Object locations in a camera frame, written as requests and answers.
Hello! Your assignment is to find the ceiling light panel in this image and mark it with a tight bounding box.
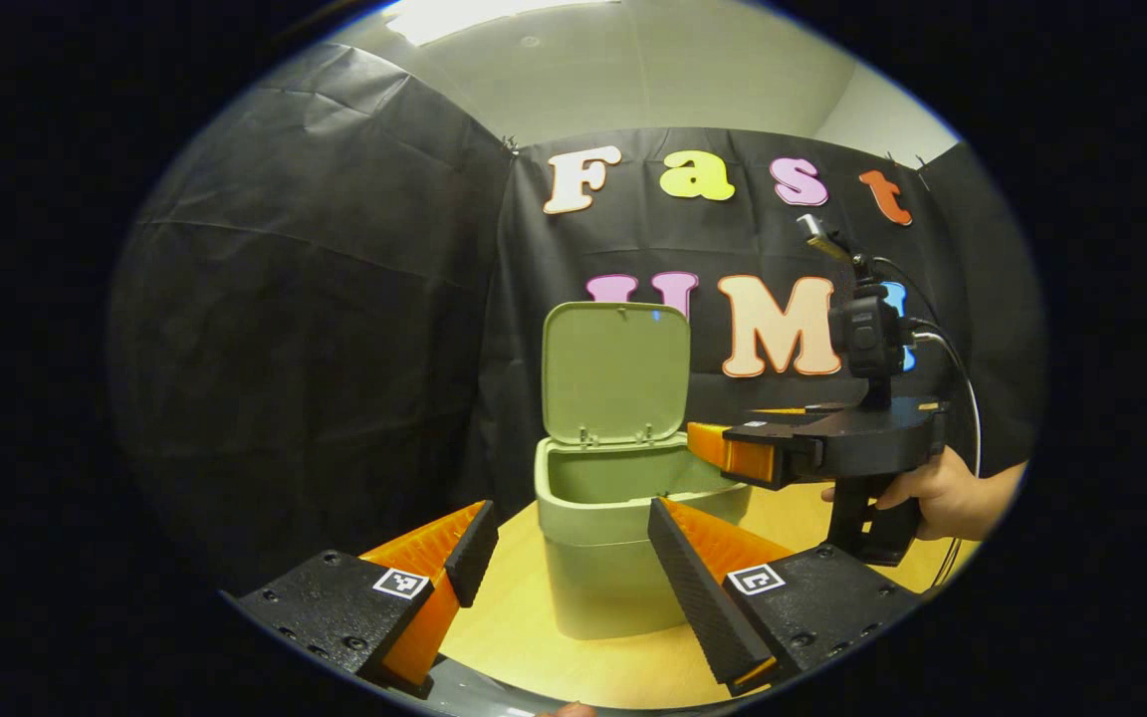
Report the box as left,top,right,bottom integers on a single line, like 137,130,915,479
384,0,624,46

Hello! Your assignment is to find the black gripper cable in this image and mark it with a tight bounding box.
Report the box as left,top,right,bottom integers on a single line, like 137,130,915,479
870,254,983,591

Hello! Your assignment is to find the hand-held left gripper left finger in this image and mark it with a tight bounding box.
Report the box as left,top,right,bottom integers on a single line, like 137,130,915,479
235,500,500,700

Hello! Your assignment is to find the light green desktop garbage bin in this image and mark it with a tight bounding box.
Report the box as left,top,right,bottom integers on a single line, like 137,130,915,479
534,301,754,640

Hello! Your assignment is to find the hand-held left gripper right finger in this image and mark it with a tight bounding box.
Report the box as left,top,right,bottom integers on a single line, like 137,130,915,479
647,497,923,698

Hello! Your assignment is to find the wooden desktop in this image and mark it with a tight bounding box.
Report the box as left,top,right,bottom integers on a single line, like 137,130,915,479
439,478,983,710

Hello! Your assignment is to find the black backdrop cloth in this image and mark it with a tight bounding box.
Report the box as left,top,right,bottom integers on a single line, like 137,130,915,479
106,40,1050,598

